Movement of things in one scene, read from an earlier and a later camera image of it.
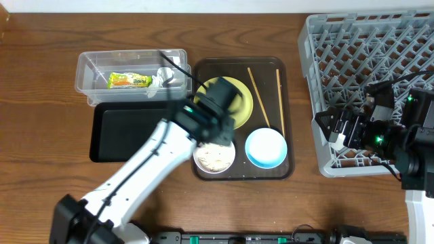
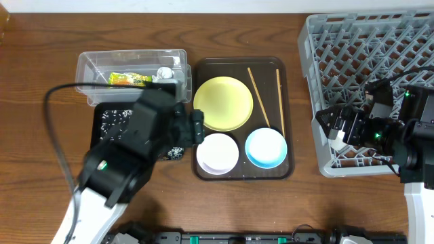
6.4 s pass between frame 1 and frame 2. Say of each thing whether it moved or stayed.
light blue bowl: stayed
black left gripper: moved
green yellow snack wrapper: stayed
